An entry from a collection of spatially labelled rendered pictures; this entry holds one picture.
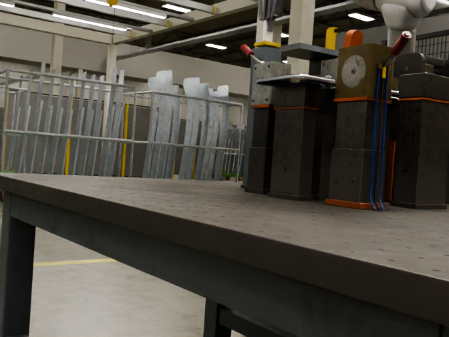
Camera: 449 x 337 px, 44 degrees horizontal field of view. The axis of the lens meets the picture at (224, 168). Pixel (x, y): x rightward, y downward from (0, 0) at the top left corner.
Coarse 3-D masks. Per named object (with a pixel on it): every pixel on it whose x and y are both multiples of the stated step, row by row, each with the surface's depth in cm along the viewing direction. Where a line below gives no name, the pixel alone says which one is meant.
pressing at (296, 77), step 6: (258, 78) 143; (264, 78) 140; (270, 78) 137; (276, 78) 135; (282, 78) 133; (288, 78) 139; (294, 78) 139; (300, 78) 138; (306, 78) 130; (312, 78) 131; (318, 78) 132; (324, 78) 133; (264, 84) 147; (270, 84) 148; (276, 84) 149; (324, 84) 145; (330, 84) 145; (396, 96) 158
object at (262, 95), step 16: (256, 64) 157; (272, 64) 151; (288, 64) 154; (256, 80) 157; (256, 96) 157; (272, 96) 152; (256, 112) 157; (272, 112) 153; (256, 128) 157; (272, 128) 154; (256, 144) 157; (272, 144) 154; (256, 160) 156; (256, 176) 155; (256, 192) 154
